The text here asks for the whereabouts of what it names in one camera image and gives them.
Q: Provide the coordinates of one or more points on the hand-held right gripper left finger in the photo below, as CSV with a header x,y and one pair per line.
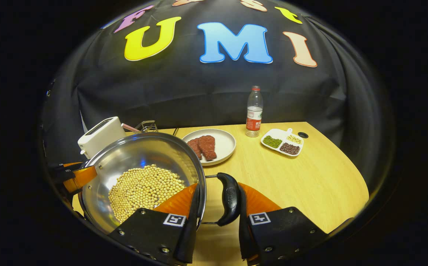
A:
x,y
193,221

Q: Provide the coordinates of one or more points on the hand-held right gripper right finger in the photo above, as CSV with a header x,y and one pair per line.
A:
x,y
243,229

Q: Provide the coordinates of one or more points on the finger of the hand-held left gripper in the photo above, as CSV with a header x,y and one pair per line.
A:
x,y
62,166
82,177

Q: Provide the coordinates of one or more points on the white toaster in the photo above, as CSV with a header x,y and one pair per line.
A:
x,y
101,135

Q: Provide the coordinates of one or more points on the pile of soybeans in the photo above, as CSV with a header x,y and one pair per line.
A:
x,y
143,192

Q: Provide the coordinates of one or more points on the pink striped straw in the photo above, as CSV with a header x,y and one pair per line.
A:
x,y
129,127

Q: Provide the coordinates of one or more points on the red meat piece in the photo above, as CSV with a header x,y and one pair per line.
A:
x,y
207,147
194,147

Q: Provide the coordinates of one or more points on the clear glass holder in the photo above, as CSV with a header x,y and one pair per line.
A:
x,y
148,126

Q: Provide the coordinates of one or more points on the round white plate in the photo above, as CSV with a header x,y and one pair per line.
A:
x,y
223,142

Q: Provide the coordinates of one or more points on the pile of green beans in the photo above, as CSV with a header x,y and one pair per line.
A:
x,y
272,142

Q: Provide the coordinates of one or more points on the pile of dark red beans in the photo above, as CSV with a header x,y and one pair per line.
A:
x,y
290,149

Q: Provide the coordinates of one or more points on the pile of pale beans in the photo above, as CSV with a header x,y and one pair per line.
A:
x,y
294,139

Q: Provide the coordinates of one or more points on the white divided dish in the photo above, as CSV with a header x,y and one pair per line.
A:
x,y
282,133

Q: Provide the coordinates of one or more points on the clear plastic water bottle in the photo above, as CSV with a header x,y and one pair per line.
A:
x,y
254,118

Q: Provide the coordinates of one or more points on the black backdrop cloth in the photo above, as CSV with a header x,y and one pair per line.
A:
x,y
199,92

